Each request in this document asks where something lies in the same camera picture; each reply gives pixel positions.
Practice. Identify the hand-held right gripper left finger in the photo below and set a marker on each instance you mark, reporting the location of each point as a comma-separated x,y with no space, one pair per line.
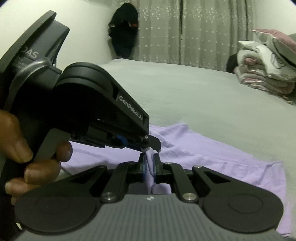
143,171

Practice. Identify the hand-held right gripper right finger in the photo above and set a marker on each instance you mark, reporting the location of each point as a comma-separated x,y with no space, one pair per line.
157,172

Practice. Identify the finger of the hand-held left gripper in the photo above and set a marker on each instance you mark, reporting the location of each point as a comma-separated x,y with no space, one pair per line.
152,143

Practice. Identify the purple pants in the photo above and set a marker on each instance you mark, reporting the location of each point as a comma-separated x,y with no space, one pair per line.
208,166

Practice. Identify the person's left hand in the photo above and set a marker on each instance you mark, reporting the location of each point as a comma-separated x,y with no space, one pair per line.
16,139

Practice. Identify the grey bed cover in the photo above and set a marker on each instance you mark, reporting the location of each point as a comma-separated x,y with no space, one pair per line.
185,97

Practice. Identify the black hanging jacket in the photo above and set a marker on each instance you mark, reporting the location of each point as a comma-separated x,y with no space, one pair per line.
123,30

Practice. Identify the grey star-patterned curtain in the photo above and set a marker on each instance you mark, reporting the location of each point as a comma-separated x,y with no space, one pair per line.
159,32
215,34

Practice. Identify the black bag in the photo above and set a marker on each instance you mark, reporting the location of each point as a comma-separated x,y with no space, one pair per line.
231,63

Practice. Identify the folded floral quilt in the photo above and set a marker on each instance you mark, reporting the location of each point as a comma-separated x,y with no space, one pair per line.
256,69

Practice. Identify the beige knotted tassel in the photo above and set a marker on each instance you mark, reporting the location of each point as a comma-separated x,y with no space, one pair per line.
289,99

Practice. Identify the pink and grey pillow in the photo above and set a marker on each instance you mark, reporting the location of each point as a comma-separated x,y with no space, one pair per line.
282,41

